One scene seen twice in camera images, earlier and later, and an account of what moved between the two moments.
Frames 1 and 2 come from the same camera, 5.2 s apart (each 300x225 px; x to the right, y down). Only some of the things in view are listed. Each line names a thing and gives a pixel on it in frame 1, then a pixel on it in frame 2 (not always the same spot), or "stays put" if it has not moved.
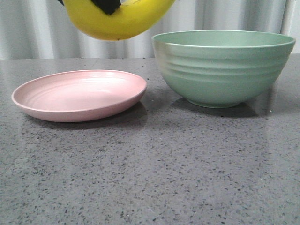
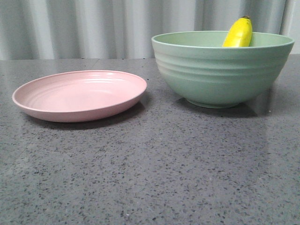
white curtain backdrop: [44, 29] stays put
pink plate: [79, 95] stays put
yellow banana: [132, 19] to [240, 34]
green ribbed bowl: [219, 69] stays put
